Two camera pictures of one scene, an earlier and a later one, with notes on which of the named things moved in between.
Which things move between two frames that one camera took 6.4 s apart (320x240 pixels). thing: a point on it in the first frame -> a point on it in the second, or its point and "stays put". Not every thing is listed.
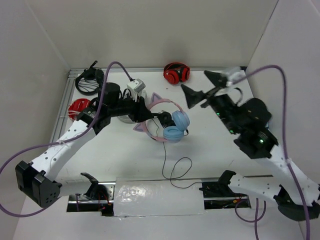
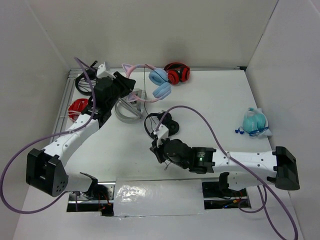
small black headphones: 165,119 stays put
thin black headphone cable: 180,175 -> 144,91
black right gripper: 192,96 -> 157,150
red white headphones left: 76,106 stays put
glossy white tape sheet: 153,196 stays put
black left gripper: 140,113 -> 126,84
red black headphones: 176,72 stays put
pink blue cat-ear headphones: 180,122 -> 158,77
